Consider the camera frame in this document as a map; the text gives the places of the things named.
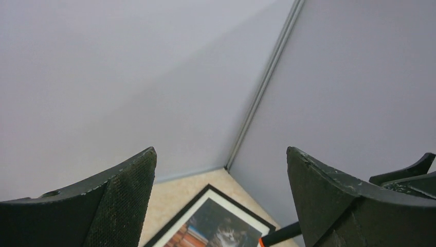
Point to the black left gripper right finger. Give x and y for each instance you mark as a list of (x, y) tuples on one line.
[(338, 209)]

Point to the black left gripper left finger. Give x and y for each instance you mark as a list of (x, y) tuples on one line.
[(106, 209)]

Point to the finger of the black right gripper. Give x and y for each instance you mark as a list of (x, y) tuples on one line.
[(421, 167), (420, 186)]

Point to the black picture frame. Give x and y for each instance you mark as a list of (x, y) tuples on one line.
[(190, 214)]

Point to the cat photo print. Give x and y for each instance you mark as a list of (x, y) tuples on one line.
[(213, 225)]

